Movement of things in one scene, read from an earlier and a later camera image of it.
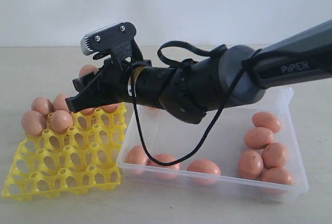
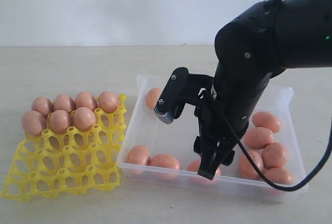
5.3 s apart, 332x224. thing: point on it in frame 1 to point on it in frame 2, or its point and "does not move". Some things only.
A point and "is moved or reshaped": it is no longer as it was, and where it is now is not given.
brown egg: (87, 69) to (84, 118)
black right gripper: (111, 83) to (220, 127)
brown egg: (59, 102) does not move
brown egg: (60, 121) does not move
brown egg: (204, 171) does not move
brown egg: (87, 111) is moved or reshaped
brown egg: (163, 172) does not move
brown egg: (42, 105) does not move
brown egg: (33, 123) does not move
